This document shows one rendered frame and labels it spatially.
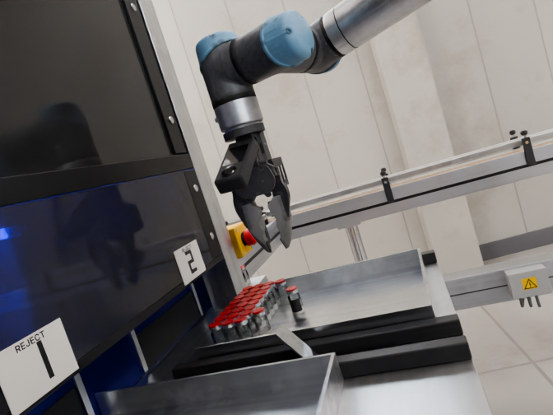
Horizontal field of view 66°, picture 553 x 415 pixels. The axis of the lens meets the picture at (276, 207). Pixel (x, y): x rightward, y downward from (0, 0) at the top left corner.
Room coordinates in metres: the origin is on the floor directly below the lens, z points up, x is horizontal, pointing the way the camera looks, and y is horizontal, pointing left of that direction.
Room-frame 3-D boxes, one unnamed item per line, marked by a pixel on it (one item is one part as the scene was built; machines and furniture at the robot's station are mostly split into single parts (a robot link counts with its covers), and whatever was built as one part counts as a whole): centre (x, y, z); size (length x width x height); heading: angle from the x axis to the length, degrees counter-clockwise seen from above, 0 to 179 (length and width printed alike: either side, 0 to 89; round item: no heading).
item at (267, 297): (0.71, 0.08, 0.90); 0.18 x 0.02 x 0.05; 162
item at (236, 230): (0.98, 0.13, 0.99); 0.08 x 0.07 x 0.07; 73
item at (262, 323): (0.65, 0.08, 0.90); 0.02 x 0.02 x 0.05
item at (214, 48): (0.72, 0.01, 1.31); 0.09 x 0.08 x 0.11; 54
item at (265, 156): (0.73, 0.01, 1.15); 0.09 x 0.08 x 0.12; 162
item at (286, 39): (0.68, -0.08, 1.31); 0.11 x 0.11 x 0.08; 54
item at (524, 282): (1.39, -0.74, 0.50); 0.12 x 0.05 x 0.09; 73
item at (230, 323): (0.72, 0.10, 0.90); 0.18 x 0.02 x 0.05; 162
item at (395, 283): (0.68, -0.02, 0.90); 0.34 x 0.26 x 0.04; 72
